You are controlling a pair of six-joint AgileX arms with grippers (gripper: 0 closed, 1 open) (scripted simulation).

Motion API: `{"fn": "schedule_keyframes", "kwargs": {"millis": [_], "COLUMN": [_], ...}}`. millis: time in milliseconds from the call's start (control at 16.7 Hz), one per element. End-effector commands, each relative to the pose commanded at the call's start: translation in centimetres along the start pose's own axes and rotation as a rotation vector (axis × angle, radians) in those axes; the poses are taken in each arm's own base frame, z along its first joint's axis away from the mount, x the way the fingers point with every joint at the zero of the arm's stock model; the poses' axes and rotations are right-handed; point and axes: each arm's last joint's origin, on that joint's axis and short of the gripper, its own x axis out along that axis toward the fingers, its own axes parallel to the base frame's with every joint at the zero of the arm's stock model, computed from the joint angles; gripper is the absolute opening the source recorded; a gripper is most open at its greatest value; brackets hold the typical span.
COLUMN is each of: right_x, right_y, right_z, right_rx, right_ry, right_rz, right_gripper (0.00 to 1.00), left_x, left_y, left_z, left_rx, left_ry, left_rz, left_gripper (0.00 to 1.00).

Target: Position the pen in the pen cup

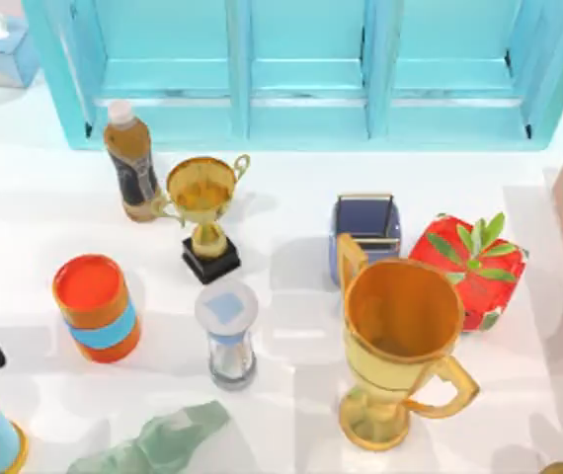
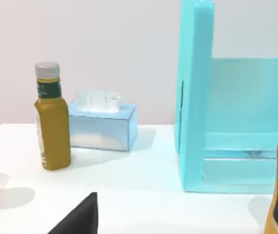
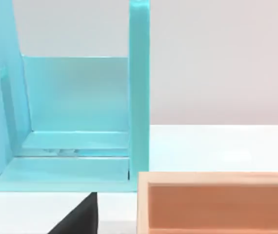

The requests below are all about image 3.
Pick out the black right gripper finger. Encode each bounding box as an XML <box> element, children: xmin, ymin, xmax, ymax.
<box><xmin>47</xmin><ymin>192</ymin><xmax>99</xmax><ymax>234</ymax></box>

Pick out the light blue rack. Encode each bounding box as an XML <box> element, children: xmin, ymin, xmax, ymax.
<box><xmin>0</xmin><ymin>0</ymin><xmax>151</xmax><ymax>193</ymax></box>

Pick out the shallow salmon-coloured box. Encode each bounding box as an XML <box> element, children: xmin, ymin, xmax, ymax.
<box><xmin>136</xmin><ymin>171</ymin><xmax>278</xmax><ymax>234</ymax></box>

